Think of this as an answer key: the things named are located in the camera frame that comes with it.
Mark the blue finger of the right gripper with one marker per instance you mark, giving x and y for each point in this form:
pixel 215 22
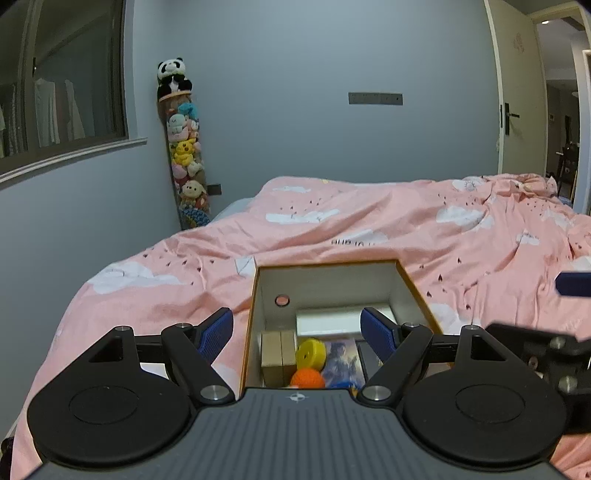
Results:
pixel 574 284

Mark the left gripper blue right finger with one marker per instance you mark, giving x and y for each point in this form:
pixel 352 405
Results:
pixel 381 333

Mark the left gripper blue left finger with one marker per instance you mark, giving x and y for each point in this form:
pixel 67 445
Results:
pixel 213 334

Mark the cream bedroom door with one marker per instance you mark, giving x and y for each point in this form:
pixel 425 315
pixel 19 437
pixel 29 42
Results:
pixel 521 83

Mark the dark grey gift box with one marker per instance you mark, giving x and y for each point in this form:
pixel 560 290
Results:
pixel 370 361

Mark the long white box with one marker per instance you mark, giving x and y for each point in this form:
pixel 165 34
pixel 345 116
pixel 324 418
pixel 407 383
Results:
pixel 329 322

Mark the gold gift box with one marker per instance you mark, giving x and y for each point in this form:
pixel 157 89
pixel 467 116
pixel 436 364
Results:
pixel 278 357

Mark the yellow tape measure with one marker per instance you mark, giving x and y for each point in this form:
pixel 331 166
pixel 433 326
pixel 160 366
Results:
pixel 311 354

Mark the large orange storage box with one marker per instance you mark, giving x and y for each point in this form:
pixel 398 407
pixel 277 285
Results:
pixel 325 302

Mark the orange crochet tangerine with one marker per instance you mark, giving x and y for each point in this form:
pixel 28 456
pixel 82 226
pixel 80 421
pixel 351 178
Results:
pixel 307 378

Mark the pink cloud duvet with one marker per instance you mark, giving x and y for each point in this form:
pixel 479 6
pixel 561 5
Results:
pixel 478 250

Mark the clear tube of plush toys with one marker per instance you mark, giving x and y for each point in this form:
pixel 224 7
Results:
pixel 180 120

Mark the panda plush toy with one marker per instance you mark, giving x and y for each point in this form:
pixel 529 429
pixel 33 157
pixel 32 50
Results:
pixel 171 77

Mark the black wall socket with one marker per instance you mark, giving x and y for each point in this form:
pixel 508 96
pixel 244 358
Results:
pixel 214 189

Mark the black door handle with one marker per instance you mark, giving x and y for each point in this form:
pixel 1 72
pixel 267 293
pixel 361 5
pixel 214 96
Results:
pixel 508 116

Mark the grey wall switch panel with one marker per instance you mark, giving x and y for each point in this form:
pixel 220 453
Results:
pixel 375 98

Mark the window with grey frame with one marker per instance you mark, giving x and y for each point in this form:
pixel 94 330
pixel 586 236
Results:
pixel 62 82

